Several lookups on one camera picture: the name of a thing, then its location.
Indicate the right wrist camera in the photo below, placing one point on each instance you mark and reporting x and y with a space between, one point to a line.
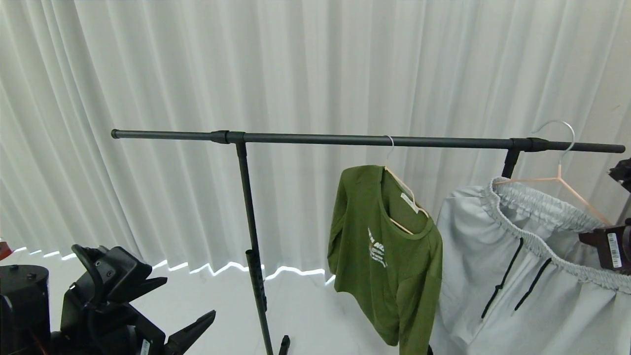
622 175

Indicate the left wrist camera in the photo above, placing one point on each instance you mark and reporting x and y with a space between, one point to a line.
113 271

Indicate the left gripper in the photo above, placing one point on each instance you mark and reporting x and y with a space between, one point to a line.
108 335

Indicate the green printed shirt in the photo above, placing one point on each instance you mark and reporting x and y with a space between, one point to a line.
384 296

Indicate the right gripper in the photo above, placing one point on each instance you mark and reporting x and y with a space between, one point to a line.
606 246

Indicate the white curtain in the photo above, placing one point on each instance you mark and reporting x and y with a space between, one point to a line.
148 74

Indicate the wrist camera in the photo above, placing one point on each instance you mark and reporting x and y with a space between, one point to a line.
113 271
622 175

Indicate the pale grey garment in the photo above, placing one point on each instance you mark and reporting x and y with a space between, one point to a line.
493 246

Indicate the pink clothes hanger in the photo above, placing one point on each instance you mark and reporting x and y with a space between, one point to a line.
406 191
559 177

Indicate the black clothes rack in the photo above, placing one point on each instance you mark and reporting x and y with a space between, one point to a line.
345 140

